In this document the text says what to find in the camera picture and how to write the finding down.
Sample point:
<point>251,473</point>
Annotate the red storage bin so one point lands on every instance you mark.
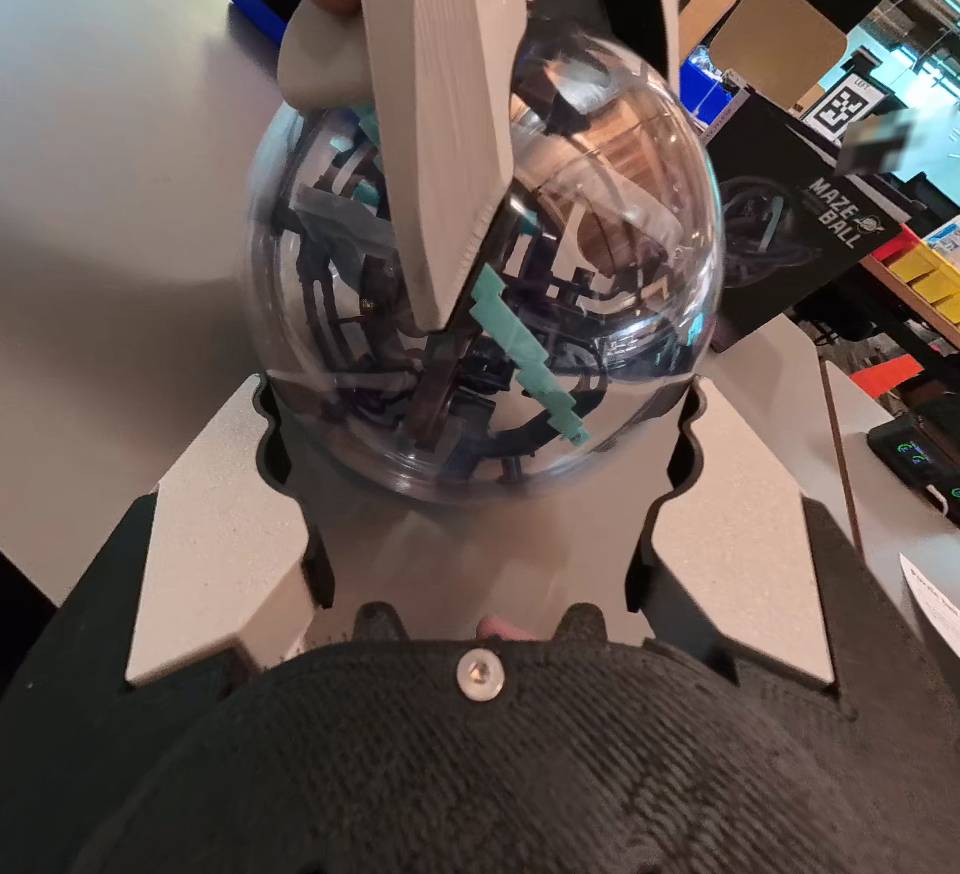
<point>896,243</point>

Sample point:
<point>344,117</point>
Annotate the yellow storage bin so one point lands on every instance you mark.
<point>911,265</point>
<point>941,293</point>

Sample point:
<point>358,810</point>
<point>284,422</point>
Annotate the black cardboard toy box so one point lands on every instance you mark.
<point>780,274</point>

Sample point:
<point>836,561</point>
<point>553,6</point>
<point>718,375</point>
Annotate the row of red yellow bins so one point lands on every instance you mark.
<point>892,283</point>

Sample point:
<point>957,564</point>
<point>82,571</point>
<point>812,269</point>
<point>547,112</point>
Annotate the clear plastic maze ball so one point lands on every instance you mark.
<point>600,229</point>

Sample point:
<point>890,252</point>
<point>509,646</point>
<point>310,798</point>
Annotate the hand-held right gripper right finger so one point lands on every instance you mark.
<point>742,559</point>

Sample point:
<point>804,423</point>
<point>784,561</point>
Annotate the tan rounded panel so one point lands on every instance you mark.
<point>780,34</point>

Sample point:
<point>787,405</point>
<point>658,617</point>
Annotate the white blue packet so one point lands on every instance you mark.
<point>943,233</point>

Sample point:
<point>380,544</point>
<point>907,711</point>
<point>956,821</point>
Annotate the printed paper sheet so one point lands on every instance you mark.
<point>937,604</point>

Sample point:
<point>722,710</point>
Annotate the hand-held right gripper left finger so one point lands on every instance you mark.
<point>217,552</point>

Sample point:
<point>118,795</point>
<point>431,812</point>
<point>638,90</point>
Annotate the black power bank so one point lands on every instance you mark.
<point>911,454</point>

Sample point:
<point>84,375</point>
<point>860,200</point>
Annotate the orange paper piece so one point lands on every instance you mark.
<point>889,375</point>

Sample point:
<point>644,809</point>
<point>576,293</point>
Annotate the black white marker tag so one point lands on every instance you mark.
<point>844,106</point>

